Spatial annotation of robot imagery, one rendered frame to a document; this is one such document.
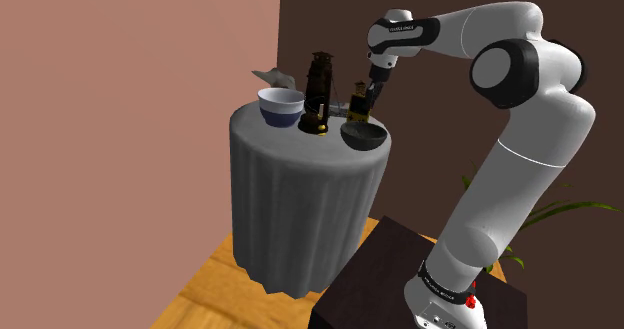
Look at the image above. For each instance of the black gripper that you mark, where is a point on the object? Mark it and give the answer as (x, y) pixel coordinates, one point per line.
(377, 83)

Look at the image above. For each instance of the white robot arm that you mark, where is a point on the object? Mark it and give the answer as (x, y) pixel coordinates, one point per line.
(526, 138)

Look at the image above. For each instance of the yellow and black bottle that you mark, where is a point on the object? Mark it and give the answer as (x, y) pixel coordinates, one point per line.
(358, 106)

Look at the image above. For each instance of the dark grey bowl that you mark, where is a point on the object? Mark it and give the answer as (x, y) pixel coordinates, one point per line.
(363, 137)

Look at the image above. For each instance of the grey crumpled tissue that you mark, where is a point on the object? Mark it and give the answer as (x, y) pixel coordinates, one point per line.
(279, 78)

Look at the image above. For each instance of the white and blue bowl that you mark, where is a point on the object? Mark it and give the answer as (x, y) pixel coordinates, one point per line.
(280, 106)

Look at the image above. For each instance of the round table with grey cloth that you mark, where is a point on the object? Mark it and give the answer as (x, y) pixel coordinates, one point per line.
(297, 206)

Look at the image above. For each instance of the dark robot stand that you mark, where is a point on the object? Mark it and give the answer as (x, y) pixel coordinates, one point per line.
(385, 279)

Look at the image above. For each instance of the green houseplant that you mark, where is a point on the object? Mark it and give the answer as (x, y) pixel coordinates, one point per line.
(551, 211)

